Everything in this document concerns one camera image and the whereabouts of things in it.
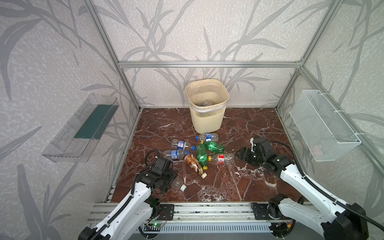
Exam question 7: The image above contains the large clear bottle white cap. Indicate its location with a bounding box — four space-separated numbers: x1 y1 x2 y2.
171 176 187 192

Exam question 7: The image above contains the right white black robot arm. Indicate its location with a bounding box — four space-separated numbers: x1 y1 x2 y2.
236 138 384 240

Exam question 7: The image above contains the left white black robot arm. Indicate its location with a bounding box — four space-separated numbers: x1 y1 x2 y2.
78 150 177 240

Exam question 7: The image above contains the cream ribbed waste bin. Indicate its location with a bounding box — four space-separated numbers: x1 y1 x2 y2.
186 79 230 134

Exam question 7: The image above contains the clear bottle red label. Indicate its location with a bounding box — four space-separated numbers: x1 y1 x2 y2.
209 153 235 164

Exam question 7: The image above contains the green bottle yellow cap right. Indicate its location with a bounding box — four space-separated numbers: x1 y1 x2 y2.
204 141 226 154

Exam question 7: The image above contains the green bottle yellow cap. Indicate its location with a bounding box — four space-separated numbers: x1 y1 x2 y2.
204 141 226 154
197 143 209 170

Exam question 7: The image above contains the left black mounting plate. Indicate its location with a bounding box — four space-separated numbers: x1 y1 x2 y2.
151 204 175 221

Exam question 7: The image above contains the black mounting plate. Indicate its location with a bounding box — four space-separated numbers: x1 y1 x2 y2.
151 204 175 221
251 202 281 220

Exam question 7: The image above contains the small bottle blue cap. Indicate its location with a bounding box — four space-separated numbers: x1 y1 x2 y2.
195 133 219 142

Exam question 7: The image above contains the brown Nescafe coffee bottle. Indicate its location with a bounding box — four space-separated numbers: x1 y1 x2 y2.
185 154 207 179

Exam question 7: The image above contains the green bottle yellow cap left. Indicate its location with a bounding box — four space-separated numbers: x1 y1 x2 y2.
197 143 209 170

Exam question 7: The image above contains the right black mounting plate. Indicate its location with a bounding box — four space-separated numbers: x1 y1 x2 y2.
251 202 281 220

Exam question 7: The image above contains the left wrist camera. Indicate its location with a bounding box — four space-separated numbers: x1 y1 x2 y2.
150 158 173 177

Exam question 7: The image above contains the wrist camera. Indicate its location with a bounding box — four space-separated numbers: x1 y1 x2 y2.
250 137 276 159
150 158 173 177

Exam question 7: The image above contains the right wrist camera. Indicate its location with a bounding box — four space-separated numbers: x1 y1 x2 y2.
250 137 276 159

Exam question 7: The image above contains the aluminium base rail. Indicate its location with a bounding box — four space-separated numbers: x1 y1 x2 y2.
86 201 340 233

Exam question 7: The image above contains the white wire mesh basket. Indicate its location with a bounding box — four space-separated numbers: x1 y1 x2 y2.
290 90 362 162

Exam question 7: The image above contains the clear plastic wall tray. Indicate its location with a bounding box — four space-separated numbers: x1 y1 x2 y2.
42 94 120 163

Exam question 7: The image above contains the aluminium frame bar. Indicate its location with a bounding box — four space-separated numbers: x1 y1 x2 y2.
118 61 302 69

